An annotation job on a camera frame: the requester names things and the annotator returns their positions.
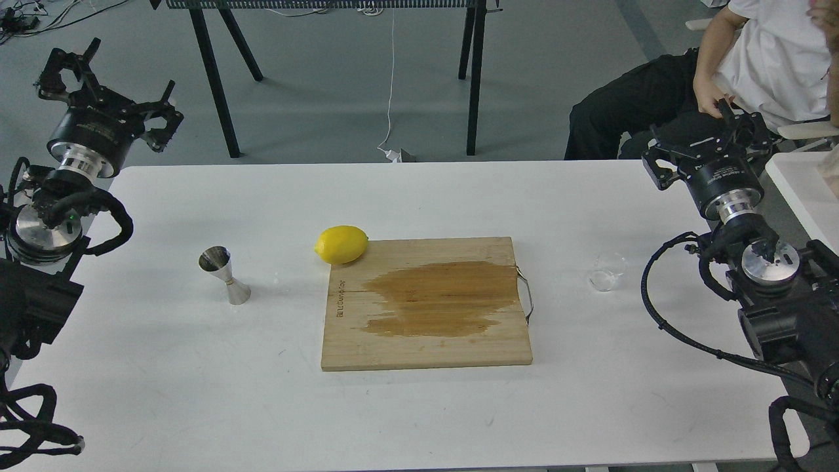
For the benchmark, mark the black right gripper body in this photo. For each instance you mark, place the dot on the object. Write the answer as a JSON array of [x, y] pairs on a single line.
[[722, 184]]

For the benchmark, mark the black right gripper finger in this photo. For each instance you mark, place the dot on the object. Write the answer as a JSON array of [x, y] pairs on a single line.
[[744, 131], [667, 163]]

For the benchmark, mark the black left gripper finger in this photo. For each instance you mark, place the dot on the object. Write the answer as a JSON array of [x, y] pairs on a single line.
[[51, 86], [157, 138]]

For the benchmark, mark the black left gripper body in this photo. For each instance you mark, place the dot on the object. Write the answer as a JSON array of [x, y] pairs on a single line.
[[95, 135]]

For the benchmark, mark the small clear glass cup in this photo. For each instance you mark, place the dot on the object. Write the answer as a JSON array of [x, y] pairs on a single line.
[[607, 270]]

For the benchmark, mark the steel double jigger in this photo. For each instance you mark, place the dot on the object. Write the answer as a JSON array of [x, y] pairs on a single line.
[[217, 262]]

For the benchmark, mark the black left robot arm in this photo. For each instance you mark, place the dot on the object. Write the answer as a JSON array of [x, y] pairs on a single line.
[[51, 218]]

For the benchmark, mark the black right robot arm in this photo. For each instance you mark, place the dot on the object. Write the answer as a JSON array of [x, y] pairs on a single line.
[[787, 295]]

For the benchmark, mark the white side table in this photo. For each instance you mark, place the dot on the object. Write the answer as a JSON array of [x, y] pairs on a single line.
[[798, 179]]

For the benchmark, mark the seated person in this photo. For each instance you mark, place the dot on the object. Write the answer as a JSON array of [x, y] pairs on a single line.
[[775, 58]]

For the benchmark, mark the yellow lemon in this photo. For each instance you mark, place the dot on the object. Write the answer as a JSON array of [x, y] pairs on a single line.
[[340, 245]]

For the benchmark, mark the black trestle table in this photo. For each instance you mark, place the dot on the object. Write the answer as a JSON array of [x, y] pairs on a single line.
[[265, 63]]

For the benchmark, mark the wooden cutting board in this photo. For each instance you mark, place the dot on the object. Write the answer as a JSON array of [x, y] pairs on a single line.
[[426, 303]]

